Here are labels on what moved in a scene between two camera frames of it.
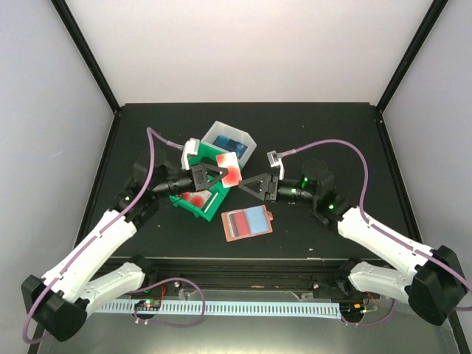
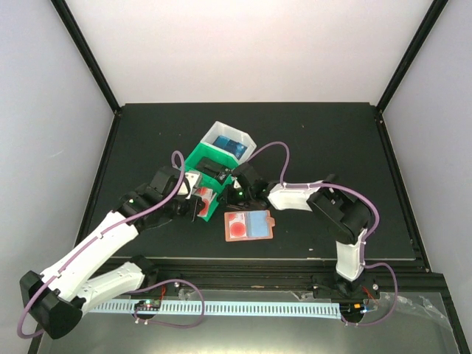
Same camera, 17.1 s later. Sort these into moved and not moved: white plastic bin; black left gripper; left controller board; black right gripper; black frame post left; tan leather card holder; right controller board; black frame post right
Moved: black right gripper; black left gripper
Not moved: black frame post right; white plastic bin; tan leather card holder; black frame post left; left controller board; right controller board
